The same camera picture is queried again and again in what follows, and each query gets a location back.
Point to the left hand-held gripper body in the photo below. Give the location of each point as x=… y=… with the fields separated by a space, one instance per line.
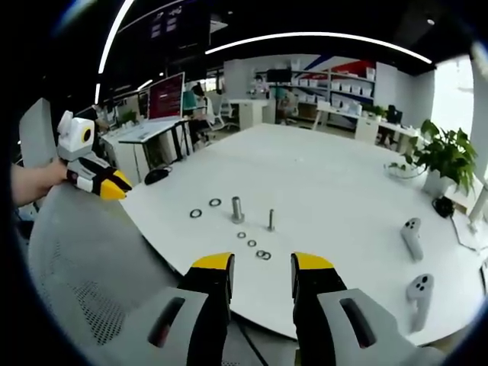
x=76 y=133

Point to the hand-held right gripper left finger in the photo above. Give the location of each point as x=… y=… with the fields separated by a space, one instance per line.
x=213 y=301

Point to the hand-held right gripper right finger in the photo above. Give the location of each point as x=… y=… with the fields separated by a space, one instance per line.
x=324 y=297

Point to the large metal washer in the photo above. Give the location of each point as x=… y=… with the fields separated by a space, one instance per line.
x=191 y=214
x=211 y=202

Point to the thick threaded metal stud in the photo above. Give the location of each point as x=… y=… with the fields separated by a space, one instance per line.
x=237 y=211

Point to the thin threaded metal stud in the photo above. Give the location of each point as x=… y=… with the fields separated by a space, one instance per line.
x=271 y=221

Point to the person's left hand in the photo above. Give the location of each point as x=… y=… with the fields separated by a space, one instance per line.
x=57 y=175

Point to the grey chair backrest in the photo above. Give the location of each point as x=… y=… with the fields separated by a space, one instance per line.
x=36 y=133

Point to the black computer mouse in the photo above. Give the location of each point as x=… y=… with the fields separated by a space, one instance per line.
x=156 y=175

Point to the white office desk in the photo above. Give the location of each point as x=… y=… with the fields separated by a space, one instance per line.
x=148 y=133

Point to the grey mesh office chair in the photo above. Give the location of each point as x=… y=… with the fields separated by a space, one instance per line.
x=87 y=259

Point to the grey handheld controller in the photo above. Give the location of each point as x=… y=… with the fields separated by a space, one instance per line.
x=419 y=297
x=412 y=238

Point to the red screen monitor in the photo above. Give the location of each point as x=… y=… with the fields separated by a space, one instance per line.
x=165 y=95

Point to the clear glass bowl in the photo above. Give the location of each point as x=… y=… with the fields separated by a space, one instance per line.
x=404 y=171

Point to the green potted plant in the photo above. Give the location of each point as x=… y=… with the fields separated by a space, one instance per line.
x=446 y=156

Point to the white storage shelf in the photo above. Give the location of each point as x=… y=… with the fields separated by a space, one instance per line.
x=335 y=89

